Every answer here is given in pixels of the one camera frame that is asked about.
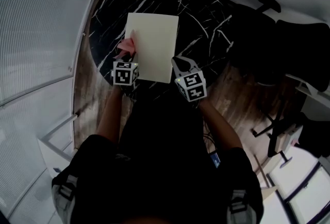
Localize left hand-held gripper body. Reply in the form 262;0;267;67
112;60;140;87

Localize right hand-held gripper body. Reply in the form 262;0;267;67
174;67;208;103

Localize pink cloth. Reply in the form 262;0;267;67
114;29;138;60

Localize cream rectangular board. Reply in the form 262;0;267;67
123;12;180;84

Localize person's right forearm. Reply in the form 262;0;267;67
198;100;244;151

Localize person's left forearm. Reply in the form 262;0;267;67
95;86;124;143

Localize black office chair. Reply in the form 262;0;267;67
226;0;330;92

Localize small blue device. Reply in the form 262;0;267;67
210;152;222;169

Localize person's black clothing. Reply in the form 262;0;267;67
51;93;265;224

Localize white window blinds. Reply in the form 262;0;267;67
0;0;98;218

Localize black metal legs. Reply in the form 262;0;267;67
252;99;293;158

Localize white box with pink patch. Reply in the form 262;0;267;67
274;124;305;156

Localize white desk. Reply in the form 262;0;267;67
285;73;330;120

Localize black cables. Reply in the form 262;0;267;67
202;114;220;156

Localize white table frame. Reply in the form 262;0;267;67
37;114;78;180

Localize grey harness strap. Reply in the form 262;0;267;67
228;189;255;224
51;173;78;224

